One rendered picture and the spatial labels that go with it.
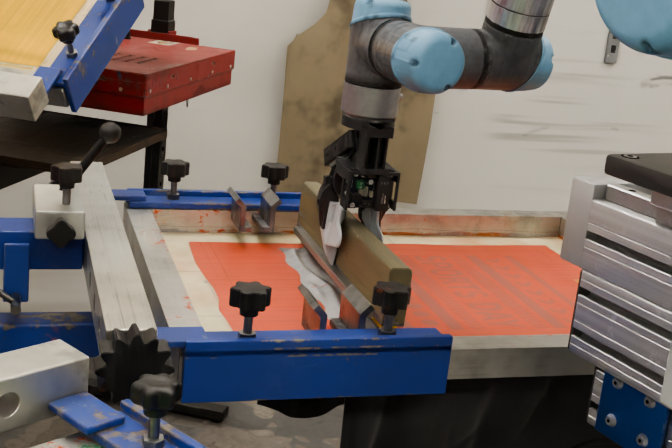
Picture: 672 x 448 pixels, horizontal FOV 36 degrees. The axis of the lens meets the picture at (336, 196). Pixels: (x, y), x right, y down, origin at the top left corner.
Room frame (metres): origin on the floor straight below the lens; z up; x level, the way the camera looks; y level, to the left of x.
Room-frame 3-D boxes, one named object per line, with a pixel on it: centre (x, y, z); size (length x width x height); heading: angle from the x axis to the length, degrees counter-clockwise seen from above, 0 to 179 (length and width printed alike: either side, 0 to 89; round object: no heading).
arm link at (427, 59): (1.26, -0.09, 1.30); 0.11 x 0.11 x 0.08; 27
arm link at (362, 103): (1.34, -0.03, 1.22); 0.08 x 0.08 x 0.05
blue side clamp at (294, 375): (1.06, 0.00, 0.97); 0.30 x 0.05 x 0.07; 108
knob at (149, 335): (0.92, 0.18, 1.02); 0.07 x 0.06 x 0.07; 108
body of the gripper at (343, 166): (1.34, -0.03, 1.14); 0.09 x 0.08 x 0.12; 18
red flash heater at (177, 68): (2.46, 0.58, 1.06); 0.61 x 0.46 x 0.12; 168
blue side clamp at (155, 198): (1.58, 0.18, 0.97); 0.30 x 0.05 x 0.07; 108
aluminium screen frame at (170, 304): (1.40, -0.14, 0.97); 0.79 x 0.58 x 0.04; 108
